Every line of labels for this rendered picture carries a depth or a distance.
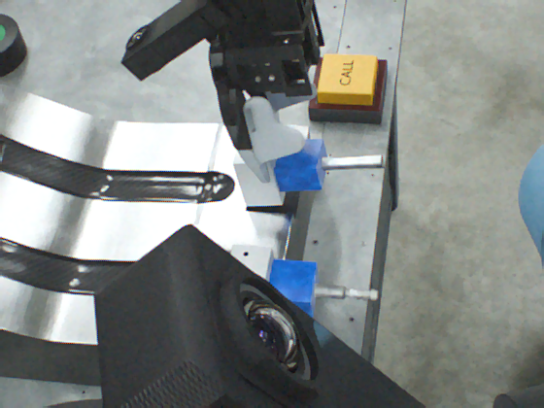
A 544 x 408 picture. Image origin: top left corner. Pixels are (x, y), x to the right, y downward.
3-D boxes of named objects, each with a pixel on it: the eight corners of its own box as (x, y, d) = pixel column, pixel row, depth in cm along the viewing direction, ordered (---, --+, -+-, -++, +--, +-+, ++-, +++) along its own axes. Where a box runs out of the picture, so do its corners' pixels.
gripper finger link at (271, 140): (310, 196, 92) (292, 100, 88) (245, 198, 94) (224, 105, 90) (317, 178, 95) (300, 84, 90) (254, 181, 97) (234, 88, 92)
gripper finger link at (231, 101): (248, 157, 90) (226, 62, 86) (230, 158, 91) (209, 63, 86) (260, 131, 94) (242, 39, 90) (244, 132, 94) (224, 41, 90)
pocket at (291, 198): (304, 193, 105) (300, 169, 102) (296, 237, 102) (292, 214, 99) (259, 190, 106) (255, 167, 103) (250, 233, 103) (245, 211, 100)
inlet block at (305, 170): (390, 165, 99) (381, 119, 96) (384, 201, 96) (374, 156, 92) (255, 171, 103) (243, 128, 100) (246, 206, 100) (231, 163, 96)
